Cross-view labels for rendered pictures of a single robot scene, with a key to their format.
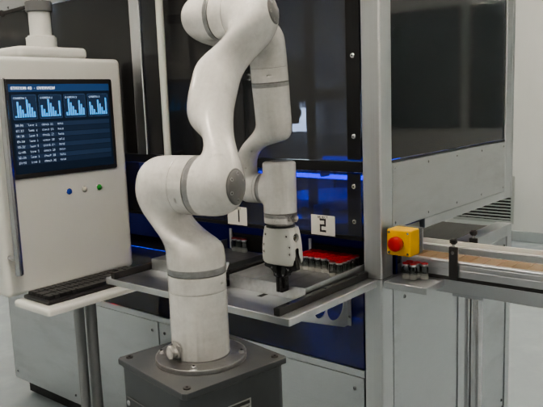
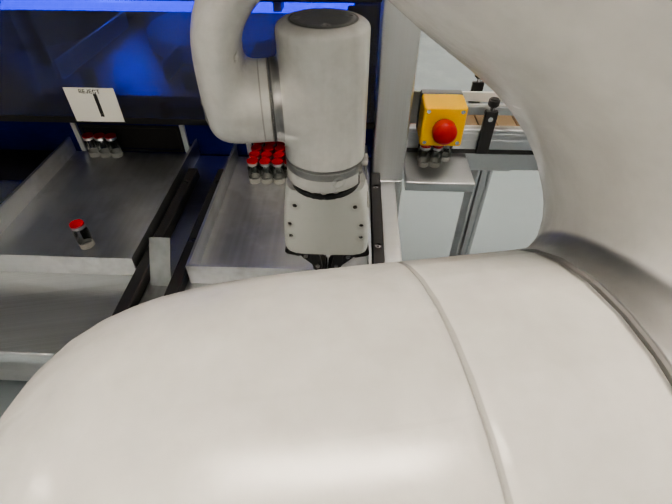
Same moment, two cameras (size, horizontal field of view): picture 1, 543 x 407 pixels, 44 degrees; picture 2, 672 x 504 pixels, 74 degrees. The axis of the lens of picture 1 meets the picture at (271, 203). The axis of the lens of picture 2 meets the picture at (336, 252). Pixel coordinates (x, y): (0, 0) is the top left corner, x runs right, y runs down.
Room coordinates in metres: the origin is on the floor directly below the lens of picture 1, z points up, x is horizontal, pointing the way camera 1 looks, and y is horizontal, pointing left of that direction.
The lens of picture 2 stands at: (1.32, 0.22, 1.35)
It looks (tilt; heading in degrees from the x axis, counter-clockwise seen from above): 43 degrees down; 323
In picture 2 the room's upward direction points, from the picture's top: straight up
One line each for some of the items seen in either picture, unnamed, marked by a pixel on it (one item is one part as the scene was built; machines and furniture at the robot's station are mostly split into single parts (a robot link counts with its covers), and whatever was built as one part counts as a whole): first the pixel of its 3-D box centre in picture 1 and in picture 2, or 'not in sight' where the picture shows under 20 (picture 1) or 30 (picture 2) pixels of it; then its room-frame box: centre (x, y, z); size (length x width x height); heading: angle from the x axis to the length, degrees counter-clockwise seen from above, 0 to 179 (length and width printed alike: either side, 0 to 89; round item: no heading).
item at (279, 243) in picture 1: (281, 242); (326, 210); (1.66, -0.02, 1.03); 0.10 x 0.08 x 0.11; 50
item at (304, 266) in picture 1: (321, 264); (296, 171); (1.91, -0.14, 0.90); 0.18 x 0.02 x 0.05; 51
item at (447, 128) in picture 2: (396, 244); (444, 130); (1.75, -0.33, 0.99); 0.04 x 0.04 x 0.04; 50
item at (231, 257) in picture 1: (220, 258); (98, 195); (2.07, 0.17, 0.90); 0.34 x 0.26 x 0.04; 140
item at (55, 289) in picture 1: (90, 283); not in sight; (2.12, 0.60, 0.82); 0.40 x 0.14 x 0.02; 140
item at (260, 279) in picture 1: (303, 273); (291, 204); (1.85, -0.08, 0.90); 0.34 x 0.26 x 0.04; 141
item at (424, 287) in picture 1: (416, 282); (435, 167); (1.81, -0.40, 0.87); 0.14 x 0.13 x 0.02; 140
